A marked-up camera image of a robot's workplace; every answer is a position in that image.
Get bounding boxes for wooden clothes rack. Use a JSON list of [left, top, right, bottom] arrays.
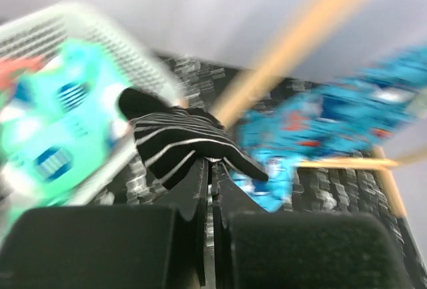
[[211, 0, 426, 217]]

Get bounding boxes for mint green sock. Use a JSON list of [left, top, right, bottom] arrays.
[[11, 39, 131, 123], [1, 104, 133, 237]]

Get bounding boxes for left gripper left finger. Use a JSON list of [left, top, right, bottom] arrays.
[[146, 160, 210, 288]]

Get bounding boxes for blue shark pattern shorts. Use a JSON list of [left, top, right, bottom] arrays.
[[232, 45, 426, 212]]

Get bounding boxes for white plastic basket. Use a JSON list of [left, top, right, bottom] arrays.
[[1, 3, 183, 211]]

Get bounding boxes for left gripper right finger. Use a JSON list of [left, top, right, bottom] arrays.
[[211, 164, 265, 288]]

